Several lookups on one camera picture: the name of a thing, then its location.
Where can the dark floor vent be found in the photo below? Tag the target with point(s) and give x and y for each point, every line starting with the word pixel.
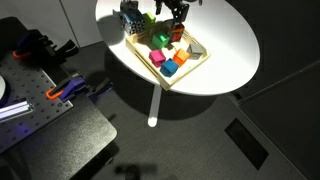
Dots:
pixel 246 144

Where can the orange block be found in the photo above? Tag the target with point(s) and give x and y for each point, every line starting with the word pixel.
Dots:
pixel 181 57

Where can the lime green block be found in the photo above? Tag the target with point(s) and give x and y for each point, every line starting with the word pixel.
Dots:
pixel 149 19

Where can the light wooden tray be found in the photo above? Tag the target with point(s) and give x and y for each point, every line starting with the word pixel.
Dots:
pixel 167 85

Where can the orange black hollow cube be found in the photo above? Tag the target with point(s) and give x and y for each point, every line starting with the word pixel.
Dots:
pixel 178 31

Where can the aluminium extrusion bar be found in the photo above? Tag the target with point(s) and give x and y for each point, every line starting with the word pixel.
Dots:
pixel 15 110

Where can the blue block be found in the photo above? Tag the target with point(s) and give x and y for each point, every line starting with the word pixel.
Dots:
pixel 169 68

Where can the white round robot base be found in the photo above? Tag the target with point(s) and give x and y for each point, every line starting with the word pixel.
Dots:
pixel 2 87

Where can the grey block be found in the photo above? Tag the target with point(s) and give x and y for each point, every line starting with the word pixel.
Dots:
pixel 195 51

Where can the pink block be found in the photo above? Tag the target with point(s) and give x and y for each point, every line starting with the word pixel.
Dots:
pixel 157 58

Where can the black white patterned cube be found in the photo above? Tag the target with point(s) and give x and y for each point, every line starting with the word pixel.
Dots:
pixel 134 22

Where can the black cart top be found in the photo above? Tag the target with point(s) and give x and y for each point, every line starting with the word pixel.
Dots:
pixel 73 133

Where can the black perforated breadboard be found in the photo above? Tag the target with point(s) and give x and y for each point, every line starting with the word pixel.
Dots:
pixel 30 86

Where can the small black white patterned object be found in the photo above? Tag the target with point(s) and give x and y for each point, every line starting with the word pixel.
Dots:
pixel 128 4

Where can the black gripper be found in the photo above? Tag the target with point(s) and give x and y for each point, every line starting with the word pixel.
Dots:
pixel 171 2

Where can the white table leg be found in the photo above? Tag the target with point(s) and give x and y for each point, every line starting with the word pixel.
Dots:
pixel 155 105

